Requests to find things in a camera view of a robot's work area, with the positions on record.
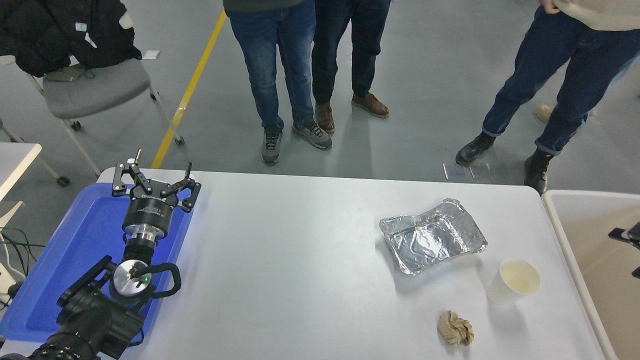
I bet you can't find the white paper cup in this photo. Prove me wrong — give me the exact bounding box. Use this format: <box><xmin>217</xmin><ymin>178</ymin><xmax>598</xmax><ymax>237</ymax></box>
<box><xmin>486</xmin><ymin>257</ymin><xmax>542</xmax><ymax>307</ymax></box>

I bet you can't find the crumpled tan paper ball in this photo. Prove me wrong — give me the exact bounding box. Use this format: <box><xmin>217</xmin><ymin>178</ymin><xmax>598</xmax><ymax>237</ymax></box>
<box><xmin>437</xmin><ymin>310</ymin><xmax>475</xmax><ymax>347</ymax></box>

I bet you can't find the crumpled silver foil tray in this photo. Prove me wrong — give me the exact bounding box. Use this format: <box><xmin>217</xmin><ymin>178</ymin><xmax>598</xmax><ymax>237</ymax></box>
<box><xmin>379</xmin><ymin>198</ymin><xmax>489</xmax><ymax>276</ymax></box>

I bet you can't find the blue plastic tray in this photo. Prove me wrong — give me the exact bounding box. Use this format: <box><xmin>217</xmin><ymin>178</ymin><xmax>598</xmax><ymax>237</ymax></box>
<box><xmin>0</xmin><ymin>182</ymin><xmax>196</xmax><ymax>346</ymax></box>

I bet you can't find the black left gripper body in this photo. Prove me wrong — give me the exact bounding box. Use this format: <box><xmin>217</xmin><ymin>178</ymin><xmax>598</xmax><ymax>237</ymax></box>
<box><xmin>121</xmin><ymin>181</ymin><xmax>176</xmax><ymax>240</ymax></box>

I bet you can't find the large pale bin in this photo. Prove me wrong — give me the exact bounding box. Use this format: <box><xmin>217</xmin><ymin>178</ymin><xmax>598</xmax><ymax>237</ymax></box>
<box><xmin>541</xmin><ymin>189</ymin><xmax>640</xmax><ymax>360</ymax></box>

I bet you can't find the black padded jacket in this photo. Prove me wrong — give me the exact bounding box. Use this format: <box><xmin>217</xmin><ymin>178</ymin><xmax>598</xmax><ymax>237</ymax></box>
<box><xmin>0</xmin><ymin>0</ymin><xmax>143</xmax><ymax>77</ymax></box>

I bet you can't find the grey seat white frame chair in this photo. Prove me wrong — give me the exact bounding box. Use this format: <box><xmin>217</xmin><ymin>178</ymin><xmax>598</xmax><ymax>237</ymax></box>
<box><xmin>0</xmin><ymin>52</ymin><xmax>186</xmax><ymax>178</ymax></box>

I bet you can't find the person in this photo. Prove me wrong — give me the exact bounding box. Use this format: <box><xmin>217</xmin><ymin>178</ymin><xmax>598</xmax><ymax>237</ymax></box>
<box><xmin>455</xmin><ymin>0</ymin><xmax>640</xmax><ymax>196</ymax></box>
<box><xmin>535</xmin><ymin>104</ymin><xmax>598</xmax><ymax>124</ymax></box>
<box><xmin>222</xmin><ymin>0</ymin><xmax>333</xmax><ymax>167</ymax></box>
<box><xmin>311</xmin><ymin>0</ymin><xmax>392</xmax><ymax>135</ymax></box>

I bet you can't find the white side table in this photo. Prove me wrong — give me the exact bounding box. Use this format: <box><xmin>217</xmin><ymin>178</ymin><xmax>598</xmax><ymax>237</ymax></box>
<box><xmin>0</xmin><ymin>142</ymin><xmax>43</xmax><ymax>202</ymax></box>

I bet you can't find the white power strip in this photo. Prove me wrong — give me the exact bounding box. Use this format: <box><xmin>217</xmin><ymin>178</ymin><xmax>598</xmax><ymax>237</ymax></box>
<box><xmin>0</xmin><ymin>262</ymin><xmax>21</xmax><ymax>301</ymax></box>

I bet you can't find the black floor cable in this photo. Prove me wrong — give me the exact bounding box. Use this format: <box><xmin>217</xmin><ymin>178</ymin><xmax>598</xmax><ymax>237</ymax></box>
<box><xmin>0</xmin><ymin>227</ymin><xmax>47</xmax><ymax>306</ymax></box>

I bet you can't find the white frame leg with caster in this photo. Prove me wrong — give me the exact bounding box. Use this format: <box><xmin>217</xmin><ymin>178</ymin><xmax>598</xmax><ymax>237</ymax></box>
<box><xmin>0</xmin><ymin>117</ymin><xmax>72</xmax><ymax>187</ymax></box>

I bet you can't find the olive pouch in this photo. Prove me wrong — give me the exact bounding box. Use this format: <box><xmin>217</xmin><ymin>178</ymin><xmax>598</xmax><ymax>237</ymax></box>
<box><xmin>47</xmin><ymin>65</ymin><xmax>88</xmax><ymax>82</ymax></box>

